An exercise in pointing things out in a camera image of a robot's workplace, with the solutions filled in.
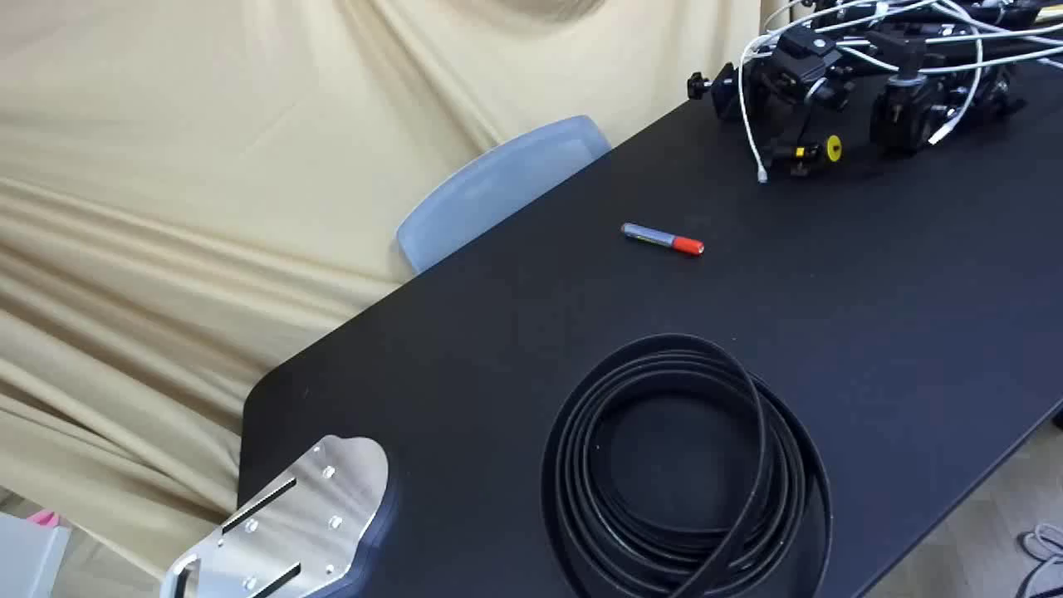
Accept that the grey pen with orange cap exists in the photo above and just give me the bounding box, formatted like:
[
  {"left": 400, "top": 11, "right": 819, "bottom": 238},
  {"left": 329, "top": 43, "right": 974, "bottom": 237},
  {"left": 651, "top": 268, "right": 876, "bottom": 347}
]
[{"left": 619, "top": 220, "right": 708, "bottom": 260}]

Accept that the blue chair back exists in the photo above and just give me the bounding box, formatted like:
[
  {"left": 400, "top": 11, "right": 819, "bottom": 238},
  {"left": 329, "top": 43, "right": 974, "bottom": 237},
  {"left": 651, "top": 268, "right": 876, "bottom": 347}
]
[{"left": 394, "top": 112, "right": 613, "bottom": 280}]

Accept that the beige fabric backdrop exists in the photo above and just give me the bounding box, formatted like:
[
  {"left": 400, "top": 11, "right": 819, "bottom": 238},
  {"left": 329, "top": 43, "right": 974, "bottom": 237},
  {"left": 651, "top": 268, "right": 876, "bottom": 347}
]
[{"left": 0, "top": 0, "right": 776, "bottom": 584}]

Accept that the white box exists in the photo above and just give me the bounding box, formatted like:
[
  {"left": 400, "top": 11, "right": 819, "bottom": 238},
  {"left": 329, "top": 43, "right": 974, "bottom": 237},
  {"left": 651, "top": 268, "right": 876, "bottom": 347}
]
[{"left": 0, "top": 508, "right": 72, "bottom": 598}]

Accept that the coiled black strap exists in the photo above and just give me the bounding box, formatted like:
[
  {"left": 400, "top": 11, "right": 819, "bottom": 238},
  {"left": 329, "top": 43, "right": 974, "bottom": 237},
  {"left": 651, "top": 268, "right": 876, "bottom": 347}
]
[{"left": 541, "top": 332, "right": 838, "bottom": 598}]

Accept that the white cable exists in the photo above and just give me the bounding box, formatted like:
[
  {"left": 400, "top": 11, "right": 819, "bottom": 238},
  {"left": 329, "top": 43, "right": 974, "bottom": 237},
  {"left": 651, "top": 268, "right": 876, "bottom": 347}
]
[{"left": 733, "top": 0, "right": 1063, "bottom": 186}]

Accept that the silver metal bracket plate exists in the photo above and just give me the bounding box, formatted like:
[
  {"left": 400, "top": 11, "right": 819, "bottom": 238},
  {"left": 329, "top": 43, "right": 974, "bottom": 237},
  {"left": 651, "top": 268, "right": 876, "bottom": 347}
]
[{"left": 155, "top": 431, "right": 392, "bottom": 598}]

